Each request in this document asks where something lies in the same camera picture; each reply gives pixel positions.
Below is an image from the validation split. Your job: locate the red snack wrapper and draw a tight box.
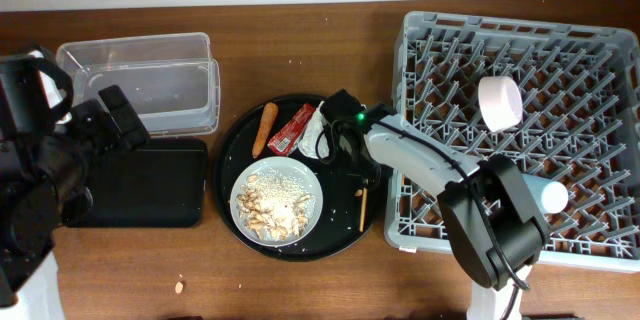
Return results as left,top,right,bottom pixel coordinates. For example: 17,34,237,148
268,104,316,156

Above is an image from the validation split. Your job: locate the orange carrot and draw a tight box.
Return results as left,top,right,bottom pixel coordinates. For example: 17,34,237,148
251,102,279,159

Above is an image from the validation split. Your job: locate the clear plastic bin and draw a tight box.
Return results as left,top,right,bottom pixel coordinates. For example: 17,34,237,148
56,32,221,138

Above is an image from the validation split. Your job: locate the pink bowl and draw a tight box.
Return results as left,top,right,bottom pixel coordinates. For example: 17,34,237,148
478,76,523,133

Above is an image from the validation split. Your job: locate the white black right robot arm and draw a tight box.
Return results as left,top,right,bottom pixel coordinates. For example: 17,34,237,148
321,102,568,319

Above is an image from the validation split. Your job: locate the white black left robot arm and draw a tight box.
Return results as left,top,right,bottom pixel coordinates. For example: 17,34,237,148
1,46,150,319

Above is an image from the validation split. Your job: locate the black rectangular bin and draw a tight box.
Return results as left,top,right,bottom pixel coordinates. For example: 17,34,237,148
62,138,208,228

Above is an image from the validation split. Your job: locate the wooden chopstick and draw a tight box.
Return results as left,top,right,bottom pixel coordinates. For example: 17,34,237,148
359,187,368,233

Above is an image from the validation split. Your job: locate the crumpled white tissue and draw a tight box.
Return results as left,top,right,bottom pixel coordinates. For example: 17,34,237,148
298,101,329,159

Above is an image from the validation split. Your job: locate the grey plate with food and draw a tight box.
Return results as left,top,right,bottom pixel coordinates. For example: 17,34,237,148
229,156,324,247

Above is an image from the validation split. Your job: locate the light blue cup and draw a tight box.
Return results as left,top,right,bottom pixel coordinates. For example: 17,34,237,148
523,174,569,215

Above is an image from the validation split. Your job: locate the peanut on table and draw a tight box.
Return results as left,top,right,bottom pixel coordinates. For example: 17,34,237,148
175,282,184,294

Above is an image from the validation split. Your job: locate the grey dishwasher rack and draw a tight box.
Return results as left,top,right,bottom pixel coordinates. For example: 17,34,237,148
392,11,639,273

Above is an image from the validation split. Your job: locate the round black tray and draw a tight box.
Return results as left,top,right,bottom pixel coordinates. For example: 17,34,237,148
212,105,389,261

